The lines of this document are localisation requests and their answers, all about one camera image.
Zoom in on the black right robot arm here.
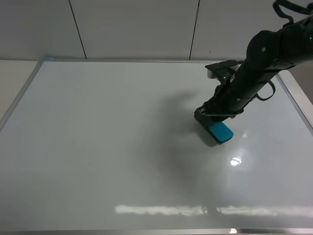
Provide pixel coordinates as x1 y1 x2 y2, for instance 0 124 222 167
194 16 313 144

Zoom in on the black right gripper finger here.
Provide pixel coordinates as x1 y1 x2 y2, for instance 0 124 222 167
195 118 221 146
211 115 235 121

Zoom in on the white whiteboard with aluminium frame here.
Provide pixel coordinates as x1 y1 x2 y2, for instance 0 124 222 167
0 60 313 235

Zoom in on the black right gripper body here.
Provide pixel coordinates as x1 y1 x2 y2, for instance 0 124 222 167
194 84 256 121

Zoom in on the blue whiteboard eraser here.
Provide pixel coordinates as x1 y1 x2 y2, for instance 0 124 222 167
208 122 234 144

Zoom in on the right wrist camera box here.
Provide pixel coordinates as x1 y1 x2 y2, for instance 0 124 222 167
205 60 243 79

